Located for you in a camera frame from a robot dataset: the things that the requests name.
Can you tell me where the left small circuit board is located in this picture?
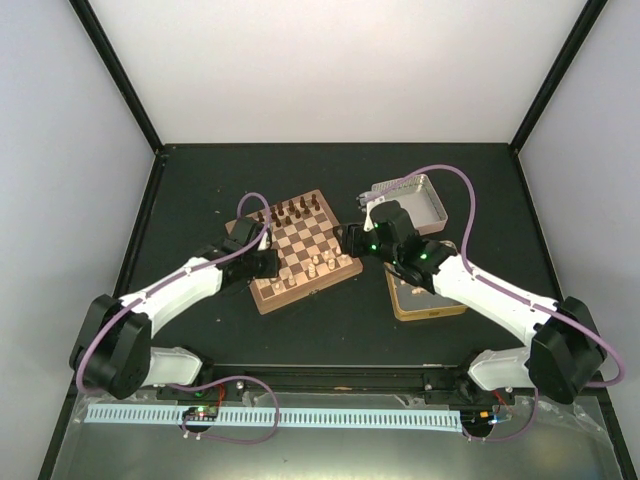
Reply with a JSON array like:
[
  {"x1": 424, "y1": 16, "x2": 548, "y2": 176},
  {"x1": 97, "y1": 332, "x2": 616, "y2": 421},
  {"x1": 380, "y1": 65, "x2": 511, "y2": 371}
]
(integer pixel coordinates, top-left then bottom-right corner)
[{"x1": 182, "y1": 406, "x2": 219, "y2": 422}]

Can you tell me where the light blue cable duct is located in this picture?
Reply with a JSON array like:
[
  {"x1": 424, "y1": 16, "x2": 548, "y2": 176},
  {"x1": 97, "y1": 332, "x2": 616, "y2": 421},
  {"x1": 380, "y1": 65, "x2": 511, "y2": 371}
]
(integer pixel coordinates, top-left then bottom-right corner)
[{"x1": 84, "y1": 404, "x2": 462, "y2": 433}]

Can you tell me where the black mounting rail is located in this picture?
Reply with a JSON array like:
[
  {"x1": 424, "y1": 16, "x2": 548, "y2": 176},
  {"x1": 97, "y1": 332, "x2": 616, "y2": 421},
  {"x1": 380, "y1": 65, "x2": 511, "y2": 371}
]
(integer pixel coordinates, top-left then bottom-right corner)
[{"x1": 74, "y1": 362, "x2": 601, "y2": 401}]

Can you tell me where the gold metal tin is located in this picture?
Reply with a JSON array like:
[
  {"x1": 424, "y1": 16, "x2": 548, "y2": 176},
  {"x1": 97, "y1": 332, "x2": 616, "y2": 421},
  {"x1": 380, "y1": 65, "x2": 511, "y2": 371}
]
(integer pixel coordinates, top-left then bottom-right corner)
[{"x1": 384, "y1": 264, "x2": 468, "y2": 322}]

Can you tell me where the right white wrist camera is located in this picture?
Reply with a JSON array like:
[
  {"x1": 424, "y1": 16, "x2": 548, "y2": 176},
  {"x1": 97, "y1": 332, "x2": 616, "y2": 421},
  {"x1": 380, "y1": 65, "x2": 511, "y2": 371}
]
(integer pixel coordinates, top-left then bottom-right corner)
[{"x1": 357, "y1": 191, "x2": 386, "y2": 232}]

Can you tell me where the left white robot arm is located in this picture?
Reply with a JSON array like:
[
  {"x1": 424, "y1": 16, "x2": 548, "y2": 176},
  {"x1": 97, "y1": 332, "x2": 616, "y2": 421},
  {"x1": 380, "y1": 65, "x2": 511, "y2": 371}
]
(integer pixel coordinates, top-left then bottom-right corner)
[{"x1": 69, "y1": 217, "x2": 280, "y2": 399}]

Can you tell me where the wooden chess board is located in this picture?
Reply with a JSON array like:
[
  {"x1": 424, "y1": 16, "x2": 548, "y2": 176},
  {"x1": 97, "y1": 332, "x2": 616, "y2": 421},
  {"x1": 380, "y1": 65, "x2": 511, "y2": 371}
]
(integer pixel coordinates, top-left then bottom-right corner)
[{"x1": 248, "y1": 189, "x2": 363, "y2": 315}]

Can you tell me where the small circuit board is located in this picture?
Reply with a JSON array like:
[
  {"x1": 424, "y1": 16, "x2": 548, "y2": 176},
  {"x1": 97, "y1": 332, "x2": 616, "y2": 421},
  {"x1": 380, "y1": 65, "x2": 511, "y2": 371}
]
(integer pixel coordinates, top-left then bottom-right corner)
[
  {"x1": 182, "y1": 406, "x2": 219, "y2": 422},
  {"x1": 460, "y1": 410, "x2": 512, "y2": 427}
]

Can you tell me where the right small circuit board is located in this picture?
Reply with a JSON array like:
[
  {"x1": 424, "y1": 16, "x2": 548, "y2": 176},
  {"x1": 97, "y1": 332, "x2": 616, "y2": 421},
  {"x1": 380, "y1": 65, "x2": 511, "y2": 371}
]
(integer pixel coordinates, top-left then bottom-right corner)
[{"x1": 460, "y1": 410, "x2": 512, "y2": 427}]

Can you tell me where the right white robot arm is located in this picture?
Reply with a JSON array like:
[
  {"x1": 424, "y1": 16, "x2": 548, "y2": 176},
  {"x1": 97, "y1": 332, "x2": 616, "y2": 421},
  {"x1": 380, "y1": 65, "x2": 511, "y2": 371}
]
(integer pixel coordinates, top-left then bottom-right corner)
[{"x1": 333, "y1": 200, "x2": 607, "y2": 404}]

